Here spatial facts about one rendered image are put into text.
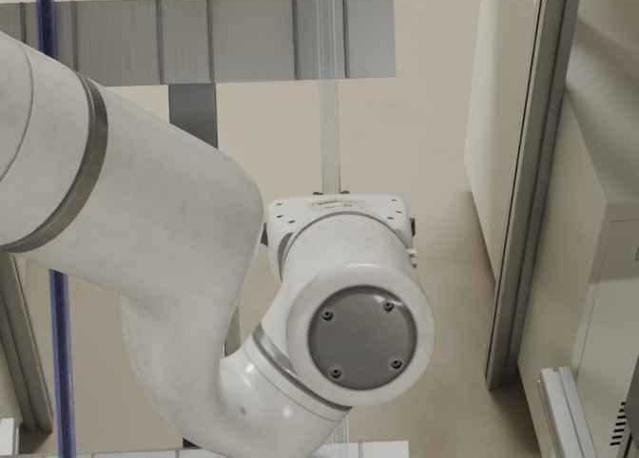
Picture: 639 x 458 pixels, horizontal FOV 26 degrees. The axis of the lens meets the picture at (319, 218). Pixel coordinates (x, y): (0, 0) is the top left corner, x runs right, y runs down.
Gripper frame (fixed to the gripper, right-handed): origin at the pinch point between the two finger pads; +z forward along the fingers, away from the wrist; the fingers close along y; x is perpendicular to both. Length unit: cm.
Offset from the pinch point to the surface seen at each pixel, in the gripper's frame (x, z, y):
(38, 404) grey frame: 47, 91, 40
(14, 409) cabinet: 46, 86, 43
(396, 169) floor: 23, 139, -18
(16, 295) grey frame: 27, 77, 39
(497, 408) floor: 53, 96, -29
